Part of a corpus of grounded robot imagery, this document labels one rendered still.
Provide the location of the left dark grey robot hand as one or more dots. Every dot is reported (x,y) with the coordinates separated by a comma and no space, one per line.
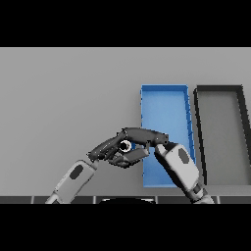
(106,147)

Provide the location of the right dark grey robot hand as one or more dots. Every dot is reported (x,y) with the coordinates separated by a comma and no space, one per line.
(147,135)

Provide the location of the blue bin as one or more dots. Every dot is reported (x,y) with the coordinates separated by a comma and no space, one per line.
(165,108)

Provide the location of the dark grey bin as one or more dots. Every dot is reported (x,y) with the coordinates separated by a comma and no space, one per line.
(222,137)

